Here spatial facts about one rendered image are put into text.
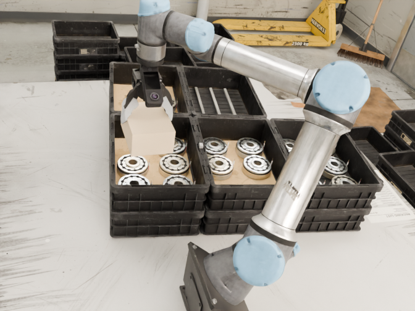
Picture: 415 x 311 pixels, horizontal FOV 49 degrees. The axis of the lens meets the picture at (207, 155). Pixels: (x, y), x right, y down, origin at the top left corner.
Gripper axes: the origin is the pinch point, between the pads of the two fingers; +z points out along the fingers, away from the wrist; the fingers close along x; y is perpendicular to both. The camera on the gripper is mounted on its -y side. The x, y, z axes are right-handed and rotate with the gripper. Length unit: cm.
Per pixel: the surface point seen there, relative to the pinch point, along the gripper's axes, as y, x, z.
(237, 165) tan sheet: 8.8, -37.2, 26.8
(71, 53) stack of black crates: 169, 6, 59
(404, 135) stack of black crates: 69, -184, 68
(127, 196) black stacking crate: -6.6, 6.1, 21.4
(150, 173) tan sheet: 9.1, -5.1, 26.7
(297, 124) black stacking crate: 20, -66, 19
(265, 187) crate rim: -14.4, -35.7, 17.0
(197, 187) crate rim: -11.0, -14.2, 17.0
